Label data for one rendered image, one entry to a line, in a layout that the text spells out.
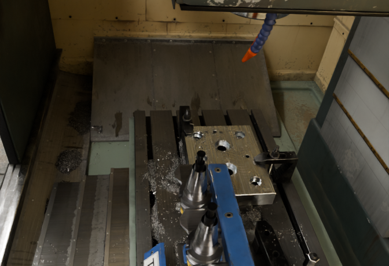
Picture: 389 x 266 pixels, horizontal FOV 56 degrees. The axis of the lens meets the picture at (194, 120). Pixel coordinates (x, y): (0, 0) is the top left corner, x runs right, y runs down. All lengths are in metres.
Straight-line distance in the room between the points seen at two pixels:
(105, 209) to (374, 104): 0.90
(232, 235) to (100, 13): 1.44
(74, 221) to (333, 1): 1.05
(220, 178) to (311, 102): 1.52
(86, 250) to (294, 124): 1.24
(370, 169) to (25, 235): 1.11
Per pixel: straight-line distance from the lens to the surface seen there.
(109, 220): 1.24
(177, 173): 0.74
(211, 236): 0.59
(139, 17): 1.89
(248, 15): 0.74
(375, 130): 1.17
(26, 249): 1.34
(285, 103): 2.11
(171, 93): 1.78
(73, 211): 1.33
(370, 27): 1.20
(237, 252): 0.64
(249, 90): 1.87
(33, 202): 1.44
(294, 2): 0.46
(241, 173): 1.07
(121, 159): 1.59
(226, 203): 0.69
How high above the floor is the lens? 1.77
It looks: 40 degrees down
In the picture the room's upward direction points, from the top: 7 degrees clockwise
